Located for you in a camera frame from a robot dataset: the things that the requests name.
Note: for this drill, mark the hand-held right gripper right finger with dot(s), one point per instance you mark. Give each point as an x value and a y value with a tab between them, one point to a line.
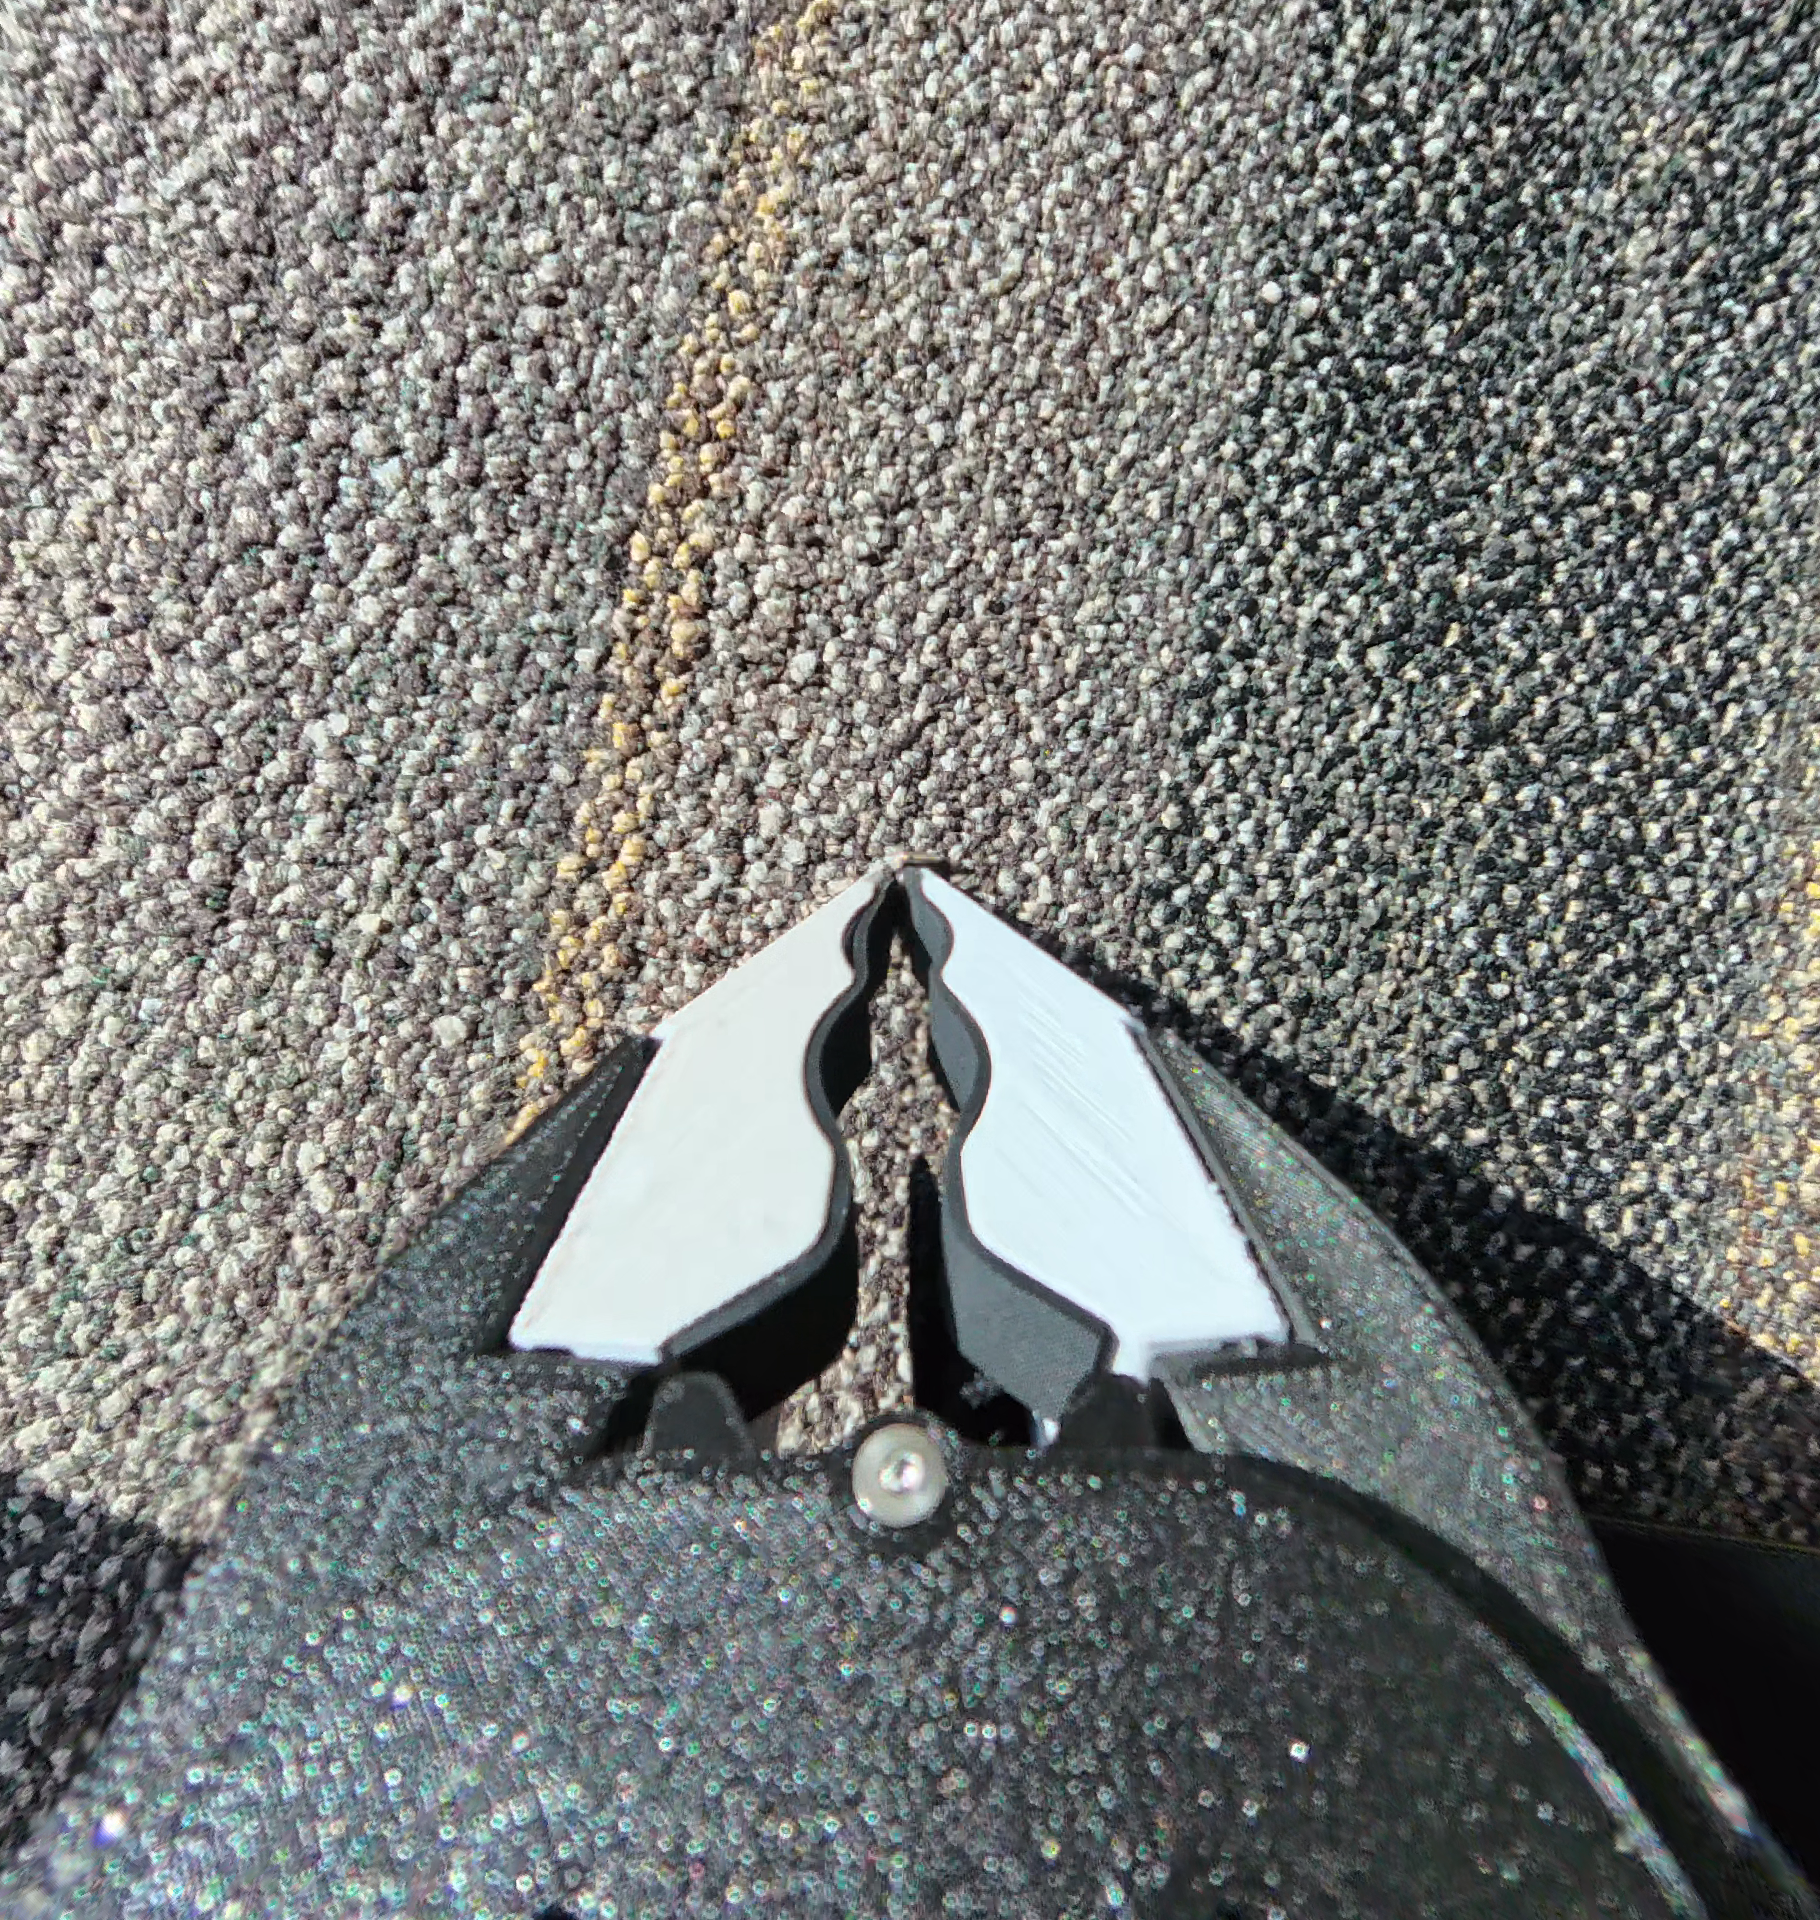
1103	1185

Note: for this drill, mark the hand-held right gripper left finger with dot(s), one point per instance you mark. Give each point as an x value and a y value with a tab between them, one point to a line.
702	1185

